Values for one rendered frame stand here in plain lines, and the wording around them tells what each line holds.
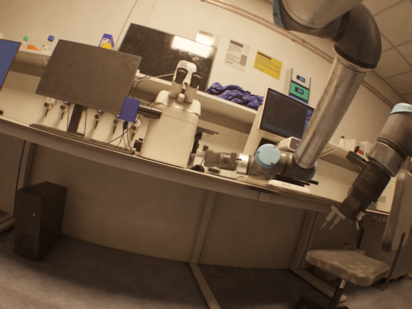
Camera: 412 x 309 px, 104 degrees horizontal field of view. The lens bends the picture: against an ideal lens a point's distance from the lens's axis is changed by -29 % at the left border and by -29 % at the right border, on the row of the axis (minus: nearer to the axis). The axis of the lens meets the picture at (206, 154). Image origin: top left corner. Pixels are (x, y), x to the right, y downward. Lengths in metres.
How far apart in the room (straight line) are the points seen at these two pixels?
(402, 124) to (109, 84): 1.22
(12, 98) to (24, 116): 0.21
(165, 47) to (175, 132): 0.98
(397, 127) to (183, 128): 0.73
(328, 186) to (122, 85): 2.07
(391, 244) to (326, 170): 1.47
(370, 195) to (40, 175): 1.90
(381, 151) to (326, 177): 1.86
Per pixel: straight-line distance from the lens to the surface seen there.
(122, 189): 1.70
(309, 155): 0.76
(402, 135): 0.56
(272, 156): 0.82
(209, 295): 1.42
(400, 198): 1.07
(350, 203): 0.54
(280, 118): 1.40
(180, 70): 0.92
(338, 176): 2.53
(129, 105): 0.88
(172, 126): 0.89
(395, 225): 1.07
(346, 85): 0.57
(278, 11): 0.46
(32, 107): 1.95
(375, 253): 2.89
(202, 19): 2.24
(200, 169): 1.17
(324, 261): 1.20
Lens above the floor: 0.77
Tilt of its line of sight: 4 degrees up
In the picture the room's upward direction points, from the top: 14 degrees clockwise
